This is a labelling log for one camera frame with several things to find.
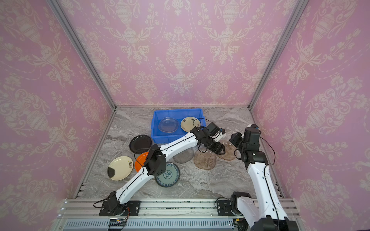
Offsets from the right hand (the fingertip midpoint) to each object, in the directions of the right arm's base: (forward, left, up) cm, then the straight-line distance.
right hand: (233, 134), depth 80 cm
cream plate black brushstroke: (-9, +68, -19) cm, 71 cm away
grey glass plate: (-3, +28, -19) cm, 34 cm away
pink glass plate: (-3, -1, -20) cm, 20 cm away
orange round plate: (-5, +56, -18) cm, 59 cm away
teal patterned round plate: (-15, +37, -20) cm, 45 cm away
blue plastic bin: (+15, +46, -22) cm, 54 cm away
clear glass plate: (+22, +40, -17) cm, 48 cm away
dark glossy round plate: (+7, +58, -18) cm, 61 cm away
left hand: (-3, +5, -13) cm, 15 cm away
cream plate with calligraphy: (+22, +25, -17) cm, 38 cm away
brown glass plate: (-6, +15, -21) cm, 26 cm away
